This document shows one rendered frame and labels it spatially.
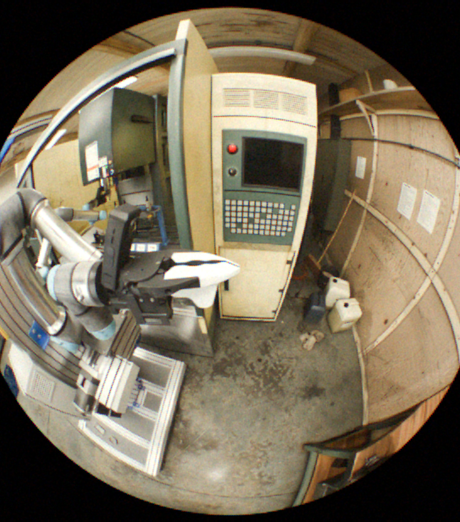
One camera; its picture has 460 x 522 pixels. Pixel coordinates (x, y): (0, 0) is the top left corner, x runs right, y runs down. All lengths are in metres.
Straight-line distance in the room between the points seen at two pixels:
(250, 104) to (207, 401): 2.09
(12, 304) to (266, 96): 1.44
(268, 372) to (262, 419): 0.50
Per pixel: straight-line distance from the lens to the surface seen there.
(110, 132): 1.37
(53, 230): 0.49
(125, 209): 0.20
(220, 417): 1.59
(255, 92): 1.03
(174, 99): 0.57
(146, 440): 1.55
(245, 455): 1.68
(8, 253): 0.51
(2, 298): 0.75
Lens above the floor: 1.59
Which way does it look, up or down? 38 degrees down
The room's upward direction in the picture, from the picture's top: straight up
